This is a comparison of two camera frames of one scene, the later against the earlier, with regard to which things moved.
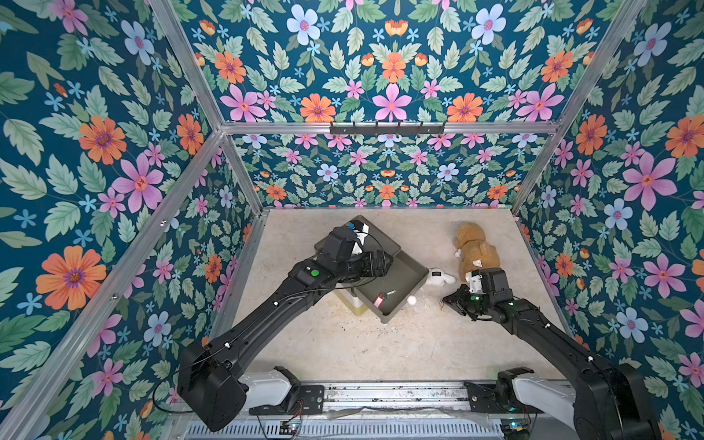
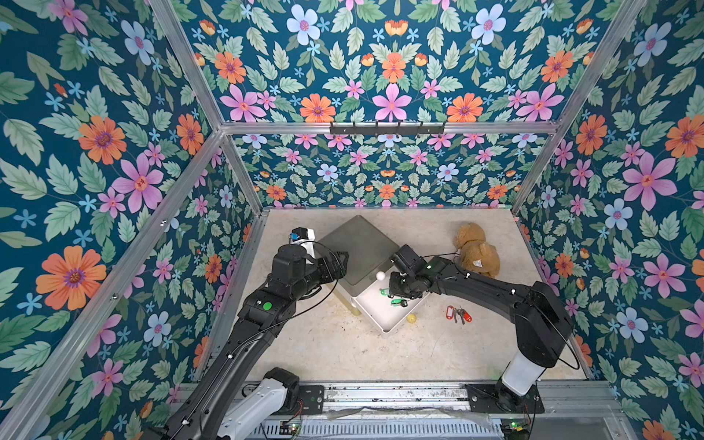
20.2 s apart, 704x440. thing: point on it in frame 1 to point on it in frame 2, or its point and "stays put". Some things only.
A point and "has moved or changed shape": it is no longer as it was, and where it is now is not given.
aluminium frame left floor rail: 225,313 stays put
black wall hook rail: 386,130 stays put
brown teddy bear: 474,251 stays put
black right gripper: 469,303 to 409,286
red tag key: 379,301 has moved or changed shape
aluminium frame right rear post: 612,46 stays put
